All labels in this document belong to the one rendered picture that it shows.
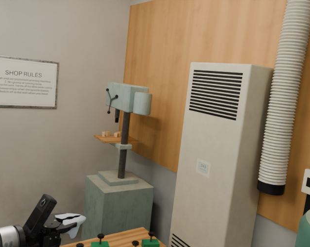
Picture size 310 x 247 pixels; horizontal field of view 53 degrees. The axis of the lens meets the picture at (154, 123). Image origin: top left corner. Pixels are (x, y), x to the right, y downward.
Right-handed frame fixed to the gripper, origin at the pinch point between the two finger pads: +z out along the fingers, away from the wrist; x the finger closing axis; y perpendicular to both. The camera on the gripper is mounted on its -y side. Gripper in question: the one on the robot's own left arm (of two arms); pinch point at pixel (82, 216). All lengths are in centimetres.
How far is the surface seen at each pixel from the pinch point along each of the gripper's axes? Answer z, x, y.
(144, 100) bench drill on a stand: 113, -101, -23
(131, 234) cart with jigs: 96, -73, 71
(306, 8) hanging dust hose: 119, 3, -93
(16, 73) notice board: 60, -218, -23
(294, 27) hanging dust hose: 117, 0, -83
